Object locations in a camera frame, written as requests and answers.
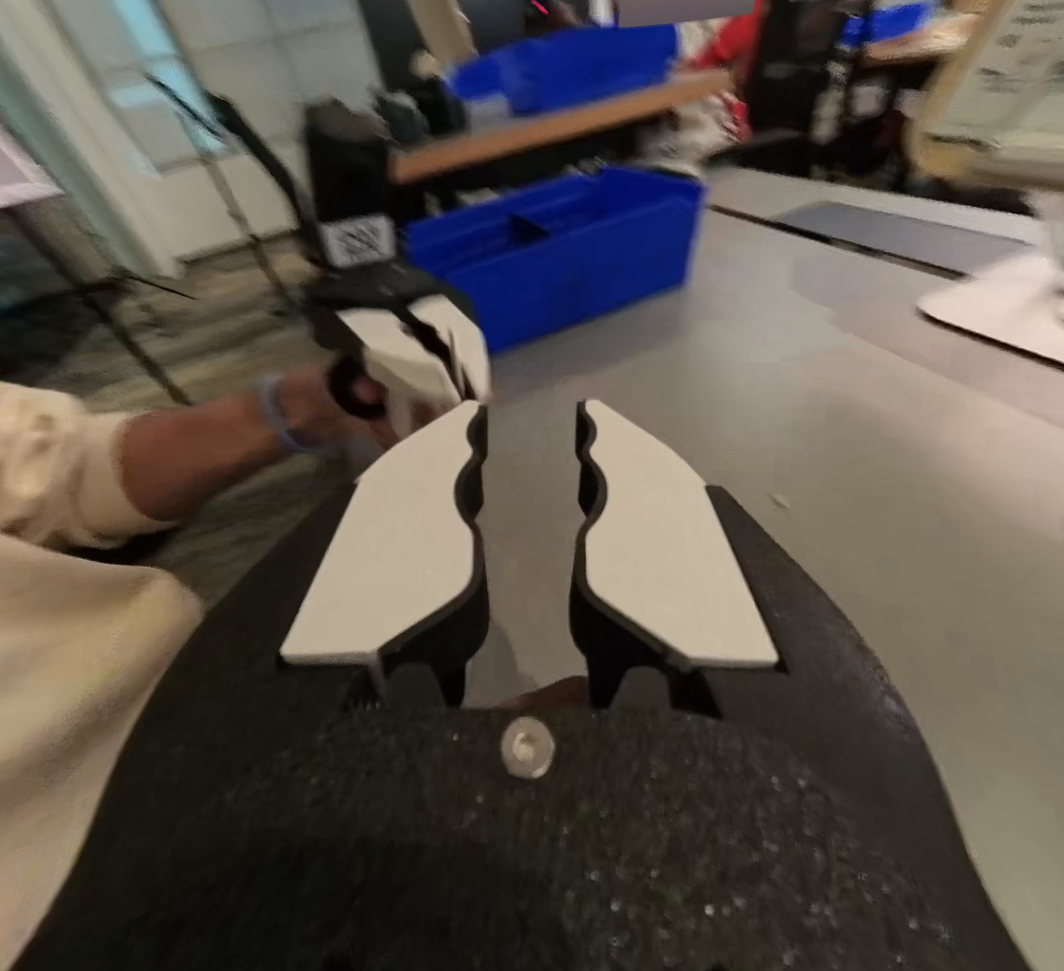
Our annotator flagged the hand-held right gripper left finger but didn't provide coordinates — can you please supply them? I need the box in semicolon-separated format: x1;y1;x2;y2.
278;399;490;708

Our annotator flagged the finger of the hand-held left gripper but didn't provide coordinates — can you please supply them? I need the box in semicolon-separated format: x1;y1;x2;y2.
414;295;493;406
336;308;460;442

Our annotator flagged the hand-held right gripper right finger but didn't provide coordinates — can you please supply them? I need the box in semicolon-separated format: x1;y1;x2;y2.
567;398;782;710

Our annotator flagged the blue plastic bin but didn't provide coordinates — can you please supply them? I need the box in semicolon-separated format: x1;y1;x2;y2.
403;165;708;355

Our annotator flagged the person's left forearm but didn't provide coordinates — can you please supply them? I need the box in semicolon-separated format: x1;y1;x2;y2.
0;381;288;548

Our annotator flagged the person's left hand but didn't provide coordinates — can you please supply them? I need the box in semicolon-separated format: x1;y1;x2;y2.
285;367;400;459

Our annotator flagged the black tripod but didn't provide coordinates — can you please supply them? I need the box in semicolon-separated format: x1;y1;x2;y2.
79;72;334;407

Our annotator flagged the blue wristband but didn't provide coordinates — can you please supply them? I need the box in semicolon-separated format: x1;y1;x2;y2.
256;374;309;455

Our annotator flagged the blue storage bin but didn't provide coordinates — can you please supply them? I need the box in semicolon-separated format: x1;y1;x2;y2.
447;24;681;116

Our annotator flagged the person's cream sweatshirt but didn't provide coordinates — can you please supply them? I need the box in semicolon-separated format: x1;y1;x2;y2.
0;535;207;968

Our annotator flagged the white document stand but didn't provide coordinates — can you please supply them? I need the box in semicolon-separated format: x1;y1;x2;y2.
917;186;1064;367

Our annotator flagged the wooden instruction board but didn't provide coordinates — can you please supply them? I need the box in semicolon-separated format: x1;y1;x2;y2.
908;0;1064;187

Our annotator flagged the grey desk cable cover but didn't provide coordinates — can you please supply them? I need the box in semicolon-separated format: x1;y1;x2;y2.
773;202;1034;276

